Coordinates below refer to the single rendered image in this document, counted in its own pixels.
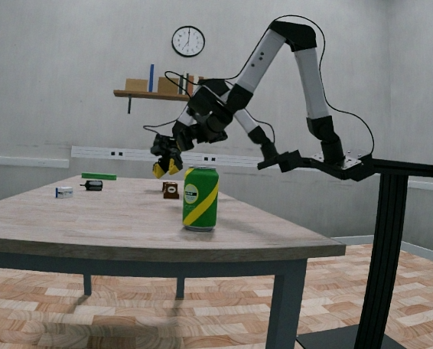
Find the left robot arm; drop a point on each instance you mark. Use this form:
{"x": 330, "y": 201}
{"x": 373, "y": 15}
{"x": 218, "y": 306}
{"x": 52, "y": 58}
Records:
{"x": 302, "y": 40}

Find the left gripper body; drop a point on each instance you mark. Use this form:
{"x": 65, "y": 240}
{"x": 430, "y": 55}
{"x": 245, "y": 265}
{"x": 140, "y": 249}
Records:
{"x": 202, "y": 133}

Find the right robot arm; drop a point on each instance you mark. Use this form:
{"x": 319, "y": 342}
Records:
{"x": 254, "y": 131}

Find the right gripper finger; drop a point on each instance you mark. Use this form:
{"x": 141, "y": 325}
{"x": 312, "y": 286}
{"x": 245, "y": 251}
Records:
{"x": 159, "y": 172}
{"x": 172, "y": 168}

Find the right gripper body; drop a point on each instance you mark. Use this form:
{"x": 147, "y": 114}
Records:
{"x": 165, "y": 161}

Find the green soda can with yellow stripe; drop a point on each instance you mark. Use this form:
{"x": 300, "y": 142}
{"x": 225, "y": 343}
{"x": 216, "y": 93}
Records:
{"x": 200, "y": 198}

